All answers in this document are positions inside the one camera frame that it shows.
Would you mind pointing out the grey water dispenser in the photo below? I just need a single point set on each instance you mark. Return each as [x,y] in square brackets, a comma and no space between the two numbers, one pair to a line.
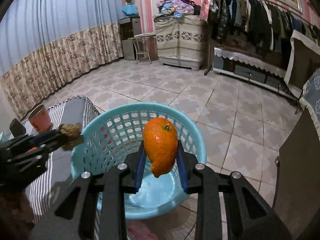
[129,27]

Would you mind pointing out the pink metal mug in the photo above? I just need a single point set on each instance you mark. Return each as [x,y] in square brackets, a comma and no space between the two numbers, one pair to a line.
[40,119]

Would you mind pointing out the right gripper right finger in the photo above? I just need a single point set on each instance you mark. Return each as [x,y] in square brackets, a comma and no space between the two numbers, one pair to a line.
[248,215]

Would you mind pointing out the cloth-covered cabinet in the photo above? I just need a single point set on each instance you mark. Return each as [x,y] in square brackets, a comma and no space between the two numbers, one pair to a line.
[181,42]

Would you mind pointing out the light blue plastic basket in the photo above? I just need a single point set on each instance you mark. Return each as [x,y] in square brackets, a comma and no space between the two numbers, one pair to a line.
[111,136]

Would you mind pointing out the blue and floral curtain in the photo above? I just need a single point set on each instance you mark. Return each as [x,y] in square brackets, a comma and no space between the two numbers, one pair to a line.
[46,44]

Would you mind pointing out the black cylinder container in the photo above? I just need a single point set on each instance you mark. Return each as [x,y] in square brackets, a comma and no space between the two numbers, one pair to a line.
[16,128]

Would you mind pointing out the potted plant blue wrap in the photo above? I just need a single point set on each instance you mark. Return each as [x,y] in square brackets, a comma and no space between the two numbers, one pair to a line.
[130,9]

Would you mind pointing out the low bench with lace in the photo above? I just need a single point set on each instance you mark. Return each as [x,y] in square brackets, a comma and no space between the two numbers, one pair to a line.
[244,67]

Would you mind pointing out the small folding stool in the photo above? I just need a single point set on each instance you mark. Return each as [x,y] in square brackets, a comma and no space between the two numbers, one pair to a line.
[141,44]

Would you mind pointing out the orange peel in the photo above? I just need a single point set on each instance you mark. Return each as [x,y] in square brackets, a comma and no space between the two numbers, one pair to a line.
[161,145]

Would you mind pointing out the blue floral fringed cloth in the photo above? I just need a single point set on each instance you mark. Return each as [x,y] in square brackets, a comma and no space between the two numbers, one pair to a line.
[310,99]

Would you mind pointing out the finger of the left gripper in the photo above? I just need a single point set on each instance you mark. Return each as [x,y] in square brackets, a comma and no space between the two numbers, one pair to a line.
[24,143]

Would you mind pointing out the pile of colourful clothes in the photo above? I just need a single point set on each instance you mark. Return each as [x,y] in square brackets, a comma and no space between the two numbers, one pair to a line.
[178,8]

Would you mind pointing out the dark wooden cabinet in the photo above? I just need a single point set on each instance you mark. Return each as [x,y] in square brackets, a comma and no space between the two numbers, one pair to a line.
[296,200]

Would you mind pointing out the clothes rack with garments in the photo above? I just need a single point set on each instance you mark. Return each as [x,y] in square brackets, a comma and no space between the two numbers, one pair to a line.
[265,26]

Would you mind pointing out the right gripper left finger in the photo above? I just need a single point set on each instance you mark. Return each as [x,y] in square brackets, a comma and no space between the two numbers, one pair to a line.
[73,214]

